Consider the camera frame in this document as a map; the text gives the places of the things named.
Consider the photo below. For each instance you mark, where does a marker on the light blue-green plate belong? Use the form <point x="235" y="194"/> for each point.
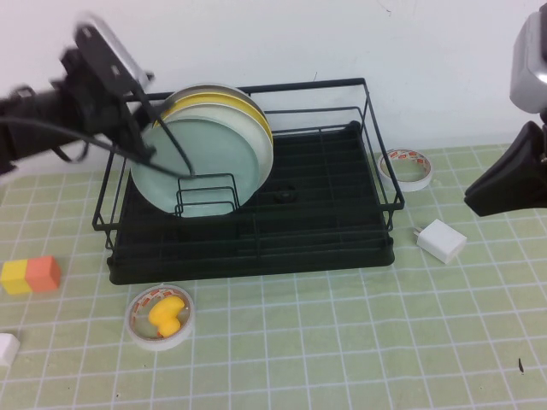
<point x="213" y="149"/>

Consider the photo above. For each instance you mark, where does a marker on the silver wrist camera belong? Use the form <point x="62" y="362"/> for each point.
<point x="124" y="51"/>
<point x="530" y="64"/>

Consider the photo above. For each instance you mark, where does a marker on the yellow cube block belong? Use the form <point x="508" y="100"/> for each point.
<point x="15" y="277"/>

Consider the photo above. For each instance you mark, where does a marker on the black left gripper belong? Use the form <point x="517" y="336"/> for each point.
<point x="111" y="119"/>

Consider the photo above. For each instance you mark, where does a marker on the white tape roll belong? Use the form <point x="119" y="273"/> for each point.
<point x="406" y="184"/>
<point x="145" y="341"/>

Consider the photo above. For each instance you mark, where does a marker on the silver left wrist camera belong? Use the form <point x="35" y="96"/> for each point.
<point x="124" y="51"/>

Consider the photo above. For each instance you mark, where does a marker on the cream white plate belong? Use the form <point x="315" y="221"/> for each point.
<point x="256" y="128"/>

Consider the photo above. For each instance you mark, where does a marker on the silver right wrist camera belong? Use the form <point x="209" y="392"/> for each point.
<point x="530" y="64"/>

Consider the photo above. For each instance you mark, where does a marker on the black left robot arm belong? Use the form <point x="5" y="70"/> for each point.
<point x="34" y="107"/>

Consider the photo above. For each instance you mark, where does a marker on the grey plate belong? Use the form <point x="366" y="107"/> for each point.
<point x="192" y="89"/>

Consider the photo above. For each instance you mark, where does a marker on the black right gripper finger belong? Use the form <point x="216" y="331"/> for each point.
<point x="517" y="171"/>
<point x="504" y="206"/>

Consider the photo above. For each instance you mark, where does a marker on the black left camera bracket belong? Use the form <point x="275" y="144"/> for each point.
<point x="100" y="55"/>

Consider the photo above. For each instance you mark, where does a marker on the orange cube block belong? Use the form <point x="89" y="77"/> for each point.
<point x="42" y="275"/>

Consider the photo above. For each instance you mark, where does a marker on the yellow plate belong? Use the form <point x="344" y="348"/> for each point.
<point x="213" y="100"/>

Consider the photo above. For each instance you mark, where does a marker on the white foam block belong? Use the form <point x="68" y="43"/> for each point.
<point x="6" y="348"/>

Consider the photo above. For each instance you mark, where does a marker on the black plastic drip tray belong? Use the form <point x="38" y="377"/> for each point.
<point x="320" y="239"/>

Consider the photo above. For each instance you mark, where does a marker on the yellow rubber duck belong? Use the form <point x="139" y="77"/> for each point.
<point x="164" y="314"/>

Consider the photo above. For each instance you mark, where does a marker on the white USB charger plug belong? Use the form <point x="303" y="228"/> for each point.
<point x="442" y="241"/>

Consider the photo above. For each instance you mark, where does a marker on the green grid tablecloth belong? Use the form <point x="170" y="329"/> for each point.
<point x="427" y="320"/>

